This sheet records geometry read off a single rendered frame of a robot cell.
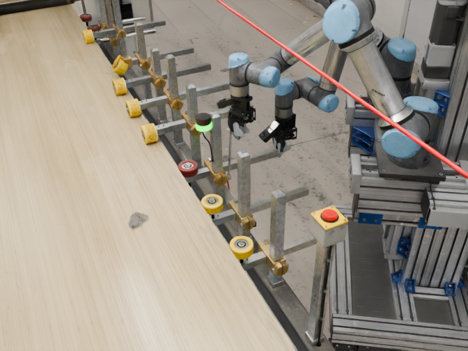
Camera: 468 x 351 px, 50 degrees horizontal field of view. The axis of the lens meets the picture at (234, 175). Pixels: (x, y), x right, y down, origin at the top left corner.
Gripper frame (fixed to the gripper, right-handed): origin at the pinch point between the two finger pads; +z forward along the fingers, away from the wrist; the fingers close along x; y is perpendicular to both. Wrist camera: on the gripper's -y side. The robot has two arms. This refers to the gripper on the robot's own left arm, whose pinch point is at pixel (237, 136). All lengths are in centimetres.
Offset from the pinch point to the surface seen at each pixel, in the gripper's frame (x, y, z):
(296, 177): 100, -45, 99
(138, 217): -53, 4, 7
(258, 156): 8.8, 3.3, 12.9
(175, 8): 269, -377, 95
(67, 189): -62, -31, 8
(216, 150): -12.3, 0.5, 0.8
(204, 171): -14.5, -5.3, 12.7
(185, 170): -23.3, -6.3, 8.1
